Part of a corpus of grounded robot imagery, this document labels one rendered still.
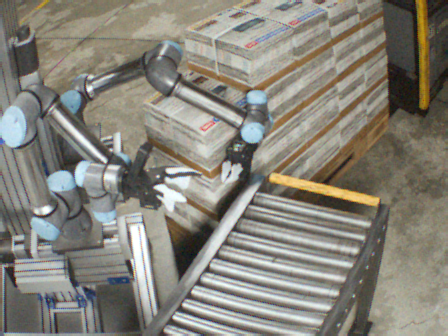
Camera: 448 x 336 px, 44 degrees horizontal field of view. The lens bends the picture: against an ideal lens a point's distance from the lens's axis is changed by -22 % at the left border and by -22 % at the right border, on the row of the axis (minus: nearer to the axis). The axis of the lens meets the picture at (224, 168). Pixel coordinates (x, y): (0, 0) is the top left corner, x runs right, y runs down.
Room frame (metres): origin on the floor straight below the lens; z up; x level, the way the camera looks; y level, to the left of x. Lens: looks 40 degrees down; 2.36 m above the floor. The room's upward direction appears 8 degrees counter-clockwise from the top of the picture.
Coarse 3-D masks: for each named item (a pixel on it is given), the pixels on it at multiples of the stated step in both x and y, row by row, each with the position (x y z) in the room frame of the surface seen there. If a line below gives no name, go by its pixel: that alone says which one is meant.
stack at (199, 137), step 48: (336, 48) 2.63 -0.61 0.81; (240, 96) 2.24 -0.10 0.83; (288, 96) 2.36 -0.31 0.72; (336, 96) 2.59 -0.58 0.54; (192, 144) 2.10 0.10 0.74; (288, 144) 2.33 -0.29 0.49; (336, 144) 2.59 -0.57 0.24; (192, 192) 2.14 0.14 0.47; (288, 192) 2.32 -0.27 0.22; (192, 240) 2.19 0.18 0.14
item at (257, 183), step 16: (256, 176) 1.80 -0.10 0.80; (240, 192) 1.73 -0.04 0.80; (256, 192) 1.72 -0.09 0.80; (240, 208) 1.65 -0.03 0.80; (224, 224) 1.59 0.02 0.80; (208, 240) 1.53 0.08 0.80; (224, 240) 1.52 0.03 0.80; (208, 256) 1.46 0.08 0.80; (192, 272) 1.39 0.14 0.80; (176, 288) 1.33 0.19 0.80; (192, 288) 1.32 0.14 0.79; (208, 288) 1.40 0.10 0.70; (176, 304) 1.25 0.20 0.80; (160, 320) 1.19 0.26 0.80
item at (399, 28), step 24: (384, 0) 3.41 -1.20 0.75; (408, 0) 3.34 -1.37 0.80; (432, 0) 3.40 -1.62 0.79; (384, 24) 3.42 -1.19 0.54; (408, 24) 3.26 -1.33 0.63; (432, 24) 3.21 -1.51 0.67; (408, 48) 3.27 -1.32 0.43; (432, 48) 3.19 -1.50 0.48; (432, 72) 3.19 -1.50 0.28; (432, 96) 3.18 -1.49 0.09
